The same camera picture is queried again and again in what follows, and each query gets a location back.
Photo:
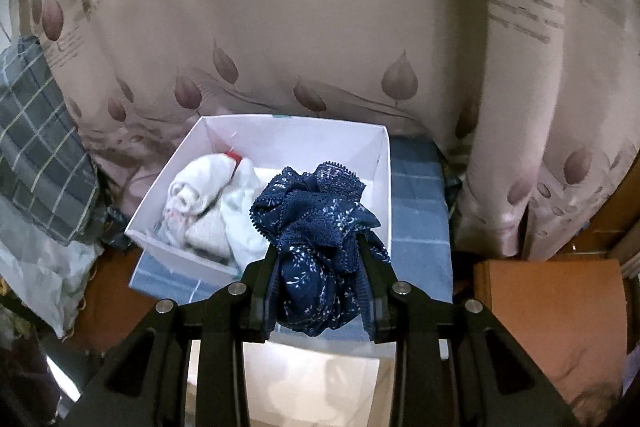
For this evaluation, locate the beige wooden drawer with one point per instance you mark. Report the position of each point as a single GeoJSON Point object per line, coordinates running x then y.
{"type": "Point", "coordinates": [320, 382]}

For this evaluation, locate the dark patterned cloth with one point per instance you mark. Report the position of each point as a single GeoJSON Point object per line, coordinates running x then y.
{"type": "Point", "coordinates": [115, 227]}

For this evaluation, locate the brown cardboard box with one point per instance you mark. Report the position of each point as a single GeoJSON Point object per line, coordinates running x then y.
{"type": "Point", "coordinates": [545, 317]}

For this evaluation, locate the white underwear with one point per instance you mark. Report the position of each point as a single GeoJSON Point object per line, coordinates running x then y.
{"type": "Point", "coordinates": [200, 182]}

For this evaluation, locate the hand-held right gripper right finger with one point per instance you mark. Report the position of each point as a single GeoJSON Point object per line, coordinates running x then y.
{"type": "Point", "coordinates": [375, 302]}

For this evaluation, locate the grey plaid cloth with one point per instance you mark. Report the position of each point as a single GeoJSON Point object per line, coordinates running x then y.
{"type": "Point", "coordinates": [40, 147]}

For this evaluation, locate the light blue underwear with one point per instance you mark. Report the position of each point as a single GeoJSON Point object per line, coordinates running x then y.
{"type": "Point", "coordinates": [245, 217]}

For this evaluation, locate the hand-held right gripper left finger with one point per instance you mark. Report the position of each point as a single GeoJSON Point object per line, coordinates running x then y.
{"type": "Point", "coordinates": [260, 297]}

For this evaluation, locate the beige leaf print curtain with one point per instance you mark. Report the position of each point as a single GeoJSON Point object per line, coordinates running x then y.
{"type": "Point", "coordinates": [325, 7]}

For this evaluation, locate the white cardboard box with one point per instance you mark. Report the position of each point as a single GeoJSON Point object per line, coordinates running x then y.
{"type": "Point", "coordinates": [300, 142]}

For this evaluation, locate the blue checked cloth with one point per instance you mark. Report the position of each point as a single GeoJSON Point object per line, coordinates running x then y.
{"type": "Point", "coordinates": [415, 217]}

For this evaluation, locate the navy lace underwear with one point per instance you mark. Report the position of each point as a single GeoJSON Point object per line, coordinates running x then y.
{"type": "Point", "coordinates": [310, 232]}

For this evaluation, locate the white crumpled cloth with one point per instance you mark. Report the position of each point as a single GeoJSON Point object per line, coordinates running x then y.
{"type": "Point", "coordinates": [35, 267]}

